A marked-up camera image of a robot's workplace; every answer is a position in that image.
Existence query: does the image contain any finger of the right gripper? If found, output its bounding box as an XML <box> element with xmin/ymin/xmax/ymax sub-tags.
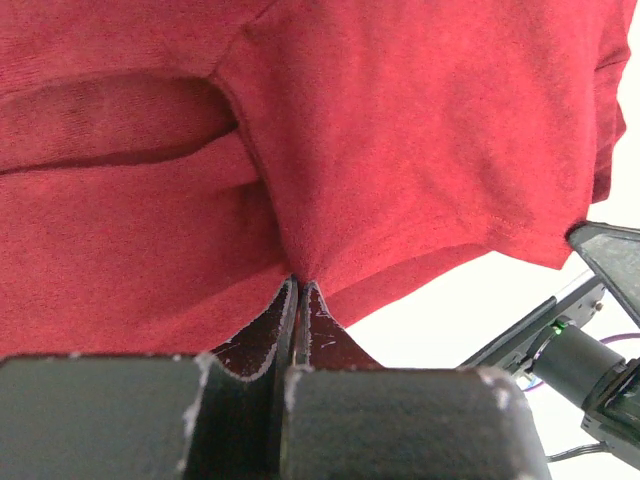
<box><xmin>567</xmin><ymin>221</ymin><xmax>640</xmax><ymax>325</ymax></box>

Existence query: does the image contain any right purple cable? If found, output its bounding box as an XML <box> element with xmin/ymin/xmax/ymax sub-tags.
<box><xmin>597</xmin><ymin>332</ymin><xmax>640</xmax><ymax>347</ymax></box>

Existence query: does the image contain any dark maroon t shirt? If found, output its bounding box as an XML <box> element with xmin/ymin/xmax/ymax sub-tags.
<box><xmin>1</xmin><ymin>1</ymin><xmax>636</xmax><ymax>356</ymax></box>

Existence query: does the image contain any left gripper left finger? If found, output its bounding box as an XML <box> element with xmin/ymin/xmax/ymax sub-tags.
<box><xmin>1</xmin><ymin>279</ymin><xmax>298</xmax><ymax>479</ymax></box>

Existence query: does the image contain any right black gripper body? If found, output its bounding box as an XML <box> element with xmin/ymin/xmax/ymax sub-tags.
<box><xmin>461</xmin><ymin>272</ymin><xmax>639</xmax><ymax>463</ymax></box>

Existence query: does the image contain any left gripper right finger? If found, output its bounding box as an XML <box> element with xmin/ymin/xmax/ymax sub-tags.
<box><xmin>282</xmin><ymin>283</ymin><xmax>550</xmax><ymax>479</ymax></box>

